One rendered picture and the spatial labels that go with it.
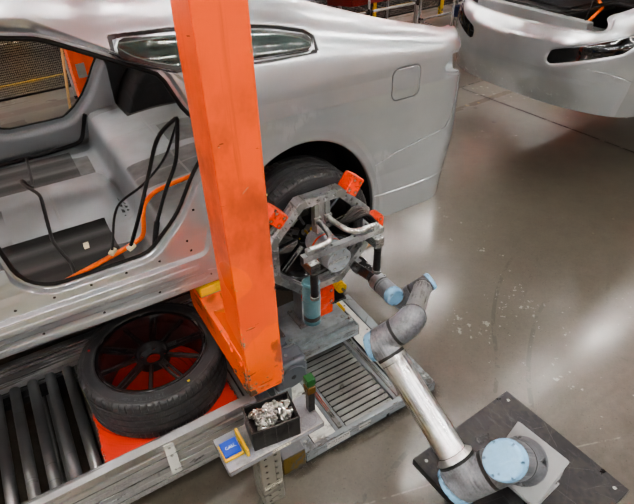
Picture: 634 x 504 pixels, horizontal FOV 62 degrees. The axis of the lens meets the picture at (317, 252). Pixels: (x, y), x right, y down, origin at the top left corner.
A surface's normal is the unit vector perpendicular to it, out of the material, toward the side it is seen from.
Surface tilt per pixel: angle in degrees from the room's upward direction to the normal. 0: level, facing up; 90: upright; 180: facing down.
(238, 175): 90
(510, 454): 39
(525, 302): 0
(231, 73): 90
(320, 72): 81
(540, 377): 0
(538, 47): 84
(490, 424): 0
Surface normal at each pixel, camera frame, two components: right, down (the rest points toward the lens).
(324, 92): 0.52, 0.51
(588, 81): -0.41, 0.57
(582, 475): -0.03, -0.79
